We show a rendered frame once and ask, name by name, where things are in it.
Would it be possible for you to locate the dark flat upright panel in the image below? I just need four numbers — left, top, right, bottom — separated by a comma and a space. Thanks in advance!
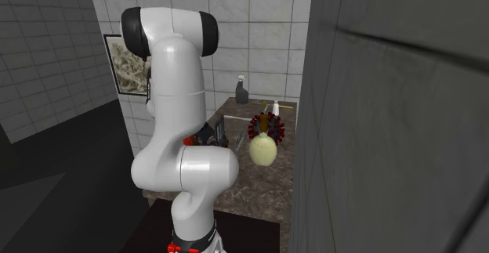
214, 114, 227, 146

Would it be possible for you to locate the grey slim utensil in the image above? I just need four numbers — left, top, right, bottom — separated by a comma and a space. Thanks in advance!
234, 129, 246, 154

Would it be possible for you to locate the dark spray bottle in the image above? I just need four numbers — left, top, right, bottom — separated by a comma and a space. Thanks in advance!
235, 74, 250, 105

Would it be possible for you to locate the cream round bottle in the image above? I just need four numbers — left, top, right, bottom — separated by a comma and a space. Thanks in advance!
248, 131, 278, 168

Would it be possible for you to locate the red and black spiky ball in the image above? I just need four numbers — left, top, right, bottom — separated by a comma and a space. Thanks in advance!
247, 111, 286, 146

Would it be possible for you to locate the yellow pen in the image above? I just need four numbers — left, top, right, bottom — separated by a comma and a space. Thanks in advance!
252, 99, 295, 110

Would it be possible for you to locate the dark robot stand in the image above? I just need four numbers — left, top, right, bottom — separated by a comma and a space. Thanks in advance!
120, 197, 281, 253

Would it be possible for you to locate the framed wall picture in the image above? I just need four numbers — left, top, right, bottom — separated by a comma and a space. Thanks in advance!
103, 34, 153, 97

